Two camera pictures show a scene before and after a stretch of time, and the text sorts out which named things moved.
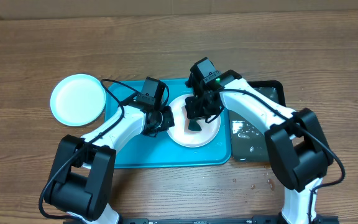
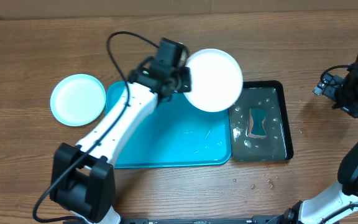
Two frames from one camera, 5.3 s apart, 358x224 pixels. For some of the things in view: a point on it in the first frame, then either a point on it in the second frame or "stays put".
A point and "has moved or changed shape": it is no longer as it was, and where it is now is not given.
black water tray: (248, 141) stays put
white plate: (180, 132) has moved or changed shape
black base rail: (317, 219) stays put
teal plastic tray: (163, 151) stays put
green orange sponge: (194, 126) to (257, 129)
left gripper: (169, 121) to (186, 86)
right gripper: (197, 112) to (355, 110)
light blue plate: (78, 99) stays put
